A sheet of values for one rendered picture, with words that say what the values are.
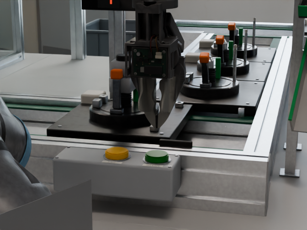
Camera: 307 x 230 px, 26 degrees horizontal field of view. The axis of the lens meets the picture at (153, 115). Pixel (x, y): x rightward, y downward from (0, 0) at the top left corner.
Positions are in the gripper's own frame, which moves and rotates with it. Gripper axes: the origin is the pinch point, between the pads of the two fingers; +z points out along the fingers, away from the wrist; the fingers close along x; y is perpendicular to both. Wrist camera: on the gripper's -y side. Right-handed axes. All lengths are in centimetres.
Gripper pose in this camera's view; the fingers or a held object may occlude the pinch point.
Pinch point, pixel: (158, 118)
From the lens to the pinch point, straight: 110.1
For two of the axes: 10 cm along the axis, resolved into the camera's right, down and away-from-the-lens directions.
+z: 0.0, 9.6, 2.7
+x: 9.7, 0.6, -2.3
